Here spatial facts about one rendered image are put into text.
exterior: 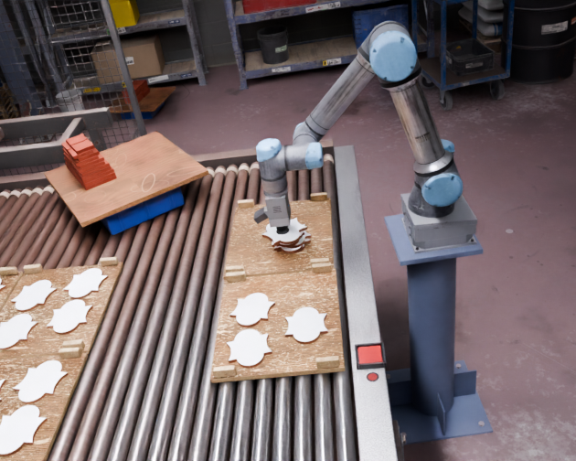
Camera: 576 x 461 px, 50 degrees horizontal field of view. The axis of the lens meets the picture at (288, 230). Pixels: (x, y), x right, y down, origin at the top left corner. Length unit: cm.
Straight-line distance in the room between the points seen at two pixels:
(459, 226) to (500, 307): 119
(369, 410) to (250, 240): 80
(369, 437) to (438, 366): 102
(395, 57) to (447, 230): 64
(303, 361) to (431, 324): 79
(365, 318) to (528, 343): 138
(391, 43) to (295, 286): 75
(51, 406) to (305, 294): 75
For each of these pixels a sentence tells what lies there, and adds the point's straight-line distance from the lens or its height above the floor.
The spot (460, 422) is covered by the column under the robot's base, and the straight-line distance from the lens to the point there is 270.
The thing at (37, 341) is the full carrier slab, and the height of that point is 94.
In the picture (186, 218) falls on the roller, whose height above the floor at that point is 92.
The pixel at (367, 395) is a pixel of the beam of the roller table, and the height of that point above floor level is 92.
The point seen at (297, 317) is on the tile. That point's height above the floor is 95.
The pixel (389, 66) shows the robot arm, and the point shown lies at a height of 154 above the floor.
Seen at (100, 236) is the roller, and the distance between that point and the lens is 239.
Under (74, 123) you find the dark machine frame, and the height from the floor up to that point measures 100.
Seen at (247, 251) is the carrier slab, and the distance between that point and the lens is 206.
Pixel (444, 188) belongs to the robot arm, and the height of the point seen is 116.
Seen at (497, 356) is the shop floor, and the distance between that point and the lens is 297.
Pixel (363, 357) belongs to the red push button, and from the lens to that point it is 166.
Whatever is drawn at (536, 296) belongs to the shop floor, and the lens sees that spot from 328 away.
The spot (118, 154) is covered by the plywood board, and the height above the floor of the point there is 104.
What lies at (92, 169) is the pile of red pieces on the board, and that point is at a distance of 245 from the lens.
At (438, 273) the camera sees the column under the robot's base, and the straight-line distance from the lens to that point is 218.
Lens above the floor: 213
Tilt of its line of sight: 34 degrees down
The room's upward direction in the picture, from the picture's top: 9 degrees counter-clockwise
